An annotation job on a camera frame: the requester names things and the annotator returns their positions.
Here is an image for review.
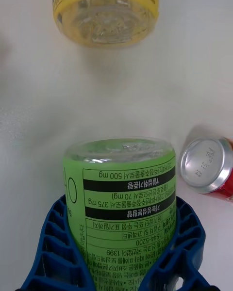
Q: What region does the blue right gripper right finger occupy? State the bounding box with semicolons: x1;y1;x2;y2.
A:
138;195;221;291

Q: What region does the green label plastic bottle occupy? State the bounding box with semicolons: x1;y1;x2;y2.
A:
63;137;177;291

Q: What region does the yellow label plastic bottle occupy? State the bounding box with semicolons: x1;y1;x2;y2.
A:
51;0;160;49

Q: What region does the red drink can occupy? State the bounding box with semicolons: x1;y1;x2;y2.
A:
179;137;233;202

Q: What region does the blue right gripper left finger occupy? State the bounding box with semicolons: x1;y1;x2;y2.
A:
15;194;96;291

